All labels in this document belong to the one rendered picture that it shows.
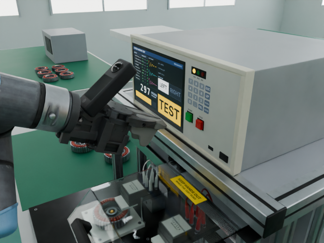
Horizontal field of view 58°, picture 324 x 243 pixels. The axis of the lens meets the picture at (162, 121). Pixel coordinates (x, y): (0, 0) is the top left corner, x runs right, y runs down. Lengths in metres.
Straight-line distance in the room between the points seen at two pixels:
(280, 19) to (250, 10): 1.13
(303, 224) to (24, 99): 0.57
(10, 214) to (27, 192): 0.71
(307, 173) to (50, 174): 0.96
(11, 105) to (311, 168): 0.55
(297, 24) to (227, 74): 7.65
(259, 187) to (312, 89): 0.23
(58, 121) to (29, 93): 0.06
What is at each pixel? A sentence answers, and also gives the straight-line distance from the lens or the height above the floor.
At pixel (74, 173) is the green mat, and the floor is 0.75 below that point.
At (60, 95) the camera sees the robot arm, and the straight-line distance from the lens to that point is 0.48.
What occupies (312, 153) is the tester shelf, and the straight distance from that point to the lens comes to 0.71.
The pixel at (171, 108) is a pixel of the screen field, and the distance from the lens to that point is 0.70.
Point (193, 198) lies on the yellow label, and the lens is 0.59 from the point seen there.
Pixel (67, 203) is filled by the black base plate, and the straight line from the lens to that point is 1.08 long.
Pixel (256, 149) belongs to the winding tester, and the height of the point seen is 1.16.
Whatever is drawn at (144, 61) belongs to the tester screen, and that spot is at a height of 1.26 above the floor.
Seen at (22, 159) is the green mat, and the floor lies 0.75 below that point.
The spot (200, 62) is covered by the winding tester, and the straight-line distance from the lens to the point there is 0.58.
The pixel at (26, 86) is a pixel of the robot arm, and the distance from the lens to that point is 0.47.
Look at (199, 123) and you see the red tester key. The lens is 0.61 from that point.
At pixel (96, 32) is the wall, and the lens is 5.49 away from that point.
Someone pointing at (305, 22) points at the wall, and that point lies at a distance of 8.03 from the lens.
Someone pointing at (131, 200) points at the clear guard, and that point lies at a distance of 0.59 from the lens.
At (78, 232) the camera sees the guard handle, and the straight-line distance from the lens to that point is 0.56.
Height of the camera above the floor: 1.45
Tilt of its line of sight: 26 degrees down
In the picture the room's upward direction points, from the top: straight up
